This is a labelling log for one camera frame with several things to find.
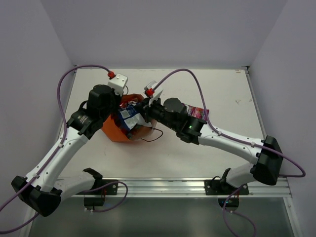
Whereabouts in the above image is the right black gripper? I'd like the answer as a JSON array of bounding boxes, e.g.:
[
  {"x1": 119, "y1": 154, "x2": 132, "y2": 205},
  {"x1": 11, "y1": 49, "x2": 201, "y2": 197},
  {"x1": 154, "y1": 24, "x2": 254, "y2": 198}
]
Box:
[{"x1": 134, "y1": 94, "x2": 179, "y2": 132}]

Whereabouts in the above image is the blue white snack packet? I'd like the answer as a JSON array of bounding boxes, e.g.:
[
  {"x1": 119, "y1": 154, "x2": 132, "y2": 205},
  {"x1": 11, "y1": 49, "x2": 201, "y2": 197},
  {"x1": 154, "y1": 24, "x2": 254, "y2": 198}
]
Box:
[{"x1": 118, "y1": 103, "x2": 152, "y2": 131}]

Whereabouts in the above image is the orange paper bag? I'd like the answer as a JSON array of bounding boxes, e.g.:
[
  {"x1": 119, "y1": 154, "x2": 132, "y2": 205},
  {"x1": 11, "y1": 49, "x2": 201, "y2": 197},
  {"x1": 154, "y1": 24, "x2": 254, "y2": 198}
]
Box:
[{"x1": 102, "y1": 94, "x2": 158, "y2": 142}]

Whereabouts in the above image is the purple Fox's candy bag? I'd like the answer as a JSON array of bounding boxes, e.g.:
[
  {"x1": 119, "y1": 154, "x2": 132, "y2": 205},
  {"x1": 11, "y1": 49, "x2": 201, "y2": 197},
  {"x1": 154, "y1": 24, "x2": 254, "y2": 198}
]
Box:
[{"x1": 185, "y1": 104, "x2": 209, "y2": 120}]

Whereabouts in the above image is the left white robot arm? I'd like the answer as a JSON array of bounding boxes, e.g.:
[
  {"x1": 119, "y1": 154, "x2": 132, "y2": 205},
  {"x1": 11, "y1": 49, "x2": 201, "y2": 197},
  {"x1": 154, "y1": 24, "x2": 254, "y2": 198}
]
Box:
[{"x1": 11, "y1": 85, "x2": 124, "y2": 217}]

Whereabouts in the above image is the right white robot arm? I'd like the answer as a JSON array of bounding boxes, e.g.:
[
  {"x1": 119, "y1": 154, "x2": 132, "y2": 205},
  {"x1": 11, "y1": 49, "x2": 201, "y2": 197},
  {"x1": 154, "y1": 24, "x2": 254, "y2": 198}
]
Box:
[{"x1": 139, "y1": 98, "x2": 283, "y2": 194}]

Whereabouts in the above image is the red snack packet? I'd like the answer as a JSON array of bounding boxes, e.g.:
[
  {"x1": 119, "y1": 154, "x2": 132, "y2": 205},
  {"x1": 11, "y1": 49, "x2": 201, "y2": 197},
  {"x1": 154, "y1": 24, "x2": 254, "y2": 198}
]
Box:
[{"x1": 120, "y1": 97, "x2": 143, "y2": 108}]

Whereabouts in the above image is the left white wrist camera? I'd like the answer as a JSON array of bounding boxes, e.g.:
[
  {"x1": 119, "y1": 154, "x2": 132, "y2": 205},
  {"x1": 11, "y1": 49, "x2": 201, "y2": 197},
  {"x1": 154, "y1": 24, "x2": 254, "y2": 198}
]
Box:
[{"x1": 107, "y1": 71, "x2": 128, "y2": 96}]

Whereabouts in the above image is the aluminium table rail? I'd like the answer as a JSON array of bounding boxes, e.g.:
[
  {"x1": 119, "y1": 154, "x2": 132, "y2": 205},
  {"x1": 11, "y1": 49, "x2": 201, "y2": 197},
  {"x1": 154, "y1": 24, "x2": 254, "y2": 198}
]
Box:
[{"x1": 55, "y1": 175, "x2": 292, "y2": 198}]

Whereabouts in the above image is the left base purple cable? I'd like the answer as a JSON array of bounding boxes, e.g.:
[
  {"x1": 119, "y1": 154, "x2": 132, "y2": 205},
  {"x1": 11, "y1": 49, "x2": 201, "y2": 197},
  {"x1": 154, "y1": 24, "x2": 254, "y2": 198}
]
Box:
[{"x1": 85, "y1": 181, "x2": 129, "y2": 213}]

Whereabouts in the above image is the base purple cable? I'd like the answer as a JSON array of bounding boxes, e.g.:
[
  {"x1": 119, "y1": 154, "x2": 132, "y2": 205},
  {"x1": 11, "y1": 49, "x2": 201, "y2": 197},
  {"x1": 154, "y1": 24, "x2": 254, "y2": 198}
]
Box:
[
  {"x1": 222, "y1": 189, "x2": 256, "y2": 237},
  {"x1": 85, "y1": 181, "x2": 129, "y2": 213}
]

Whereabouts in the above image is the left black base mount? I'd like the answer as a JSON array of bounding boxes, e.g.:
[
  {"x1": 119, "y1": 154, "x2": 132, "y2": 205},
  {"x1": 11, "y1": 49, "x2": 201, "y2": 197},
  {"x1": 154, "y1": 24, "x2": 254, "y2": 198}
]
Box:
[{"x1": 82, "y1": 179, "x2": 118, "y2": 210}]

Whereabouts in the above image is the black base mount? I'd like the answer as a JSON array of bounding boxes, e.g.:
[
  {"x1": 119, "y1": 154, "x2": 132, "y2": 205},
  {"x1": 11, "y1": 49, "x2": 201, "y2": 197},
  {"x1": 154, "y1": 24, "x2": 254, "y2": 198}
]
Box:
[
  {"x1": 204, "y1": 168, "x2": 249, "y2": 211},
  {"x1": 82, "y1": 179, "x2": 118, "y2": 210}
]

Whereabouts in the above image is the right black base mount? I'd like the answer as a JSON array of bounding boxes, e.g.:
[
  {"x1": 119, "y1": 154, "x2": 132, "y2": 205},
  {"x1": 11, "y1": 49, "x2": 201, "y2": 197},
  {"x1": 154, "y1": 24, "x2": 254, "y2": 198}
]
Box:
[{"x1": 204, "y1": 168, "x2": 249, "y2": 211}]

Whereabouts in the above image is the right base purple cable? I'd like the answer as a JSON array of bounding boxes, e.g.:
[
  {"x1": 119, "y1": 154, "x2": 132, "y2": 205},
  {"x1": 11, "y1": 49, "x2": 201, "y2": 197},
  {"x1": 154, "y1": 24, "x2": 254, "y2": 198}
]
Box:
[{"x1": 222, "y1": 189, "x2": 256, "y2": 237}]

